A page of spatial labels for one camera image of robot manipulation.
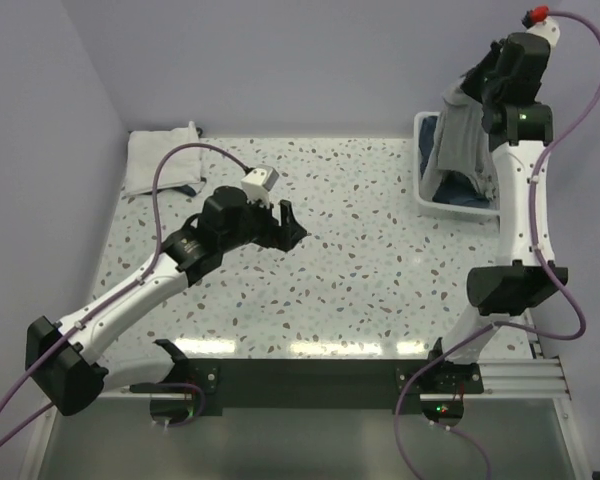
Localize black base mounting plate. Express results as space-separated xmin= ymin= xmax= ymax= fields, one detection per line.
xmin=129 ymin=357 xmax=481 ymax=417

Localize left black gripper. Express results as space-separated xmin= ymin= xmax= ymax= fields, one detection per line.
xmin=220 ymin=190 xmax=306 ymax=252

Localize white motorcycle print tank top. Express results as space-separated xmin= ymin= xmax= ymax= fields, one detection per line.
xmin=122 ymin=120 xmax=206 ymax=197

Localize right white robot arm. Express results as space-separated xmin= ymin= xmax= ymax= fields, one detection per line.
xmin=421 ymin=32 xmax=568 ymax=393

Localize blue garment in basket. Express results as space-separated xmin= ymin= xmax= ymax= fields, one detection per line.
xmin=417 ymin=112 xmax=499 ymax=209

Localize white plastic laundry basket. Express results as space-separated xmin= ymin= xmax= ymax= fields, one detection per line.
xmin=411 ymin=111 xmax=499 ymax=222

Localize grey tank top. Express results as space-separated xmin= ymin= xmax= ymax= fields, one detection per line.
xmin=419 ymin=77 xmax=499 ymax=209

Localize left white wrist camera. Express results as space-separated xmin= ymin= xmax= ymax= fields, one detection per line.
xmin=241 ymin=165 xmax=279 ymax=208

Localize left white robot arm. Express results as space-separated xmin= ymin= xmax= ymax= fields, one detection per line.
xmin=25 ymin=186 xmax=308 ymax=416

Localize aluminium frame rail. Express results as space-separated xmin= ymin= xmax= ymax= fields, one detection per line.
xmin=467 ymin=330 xmax=570 ymax=400

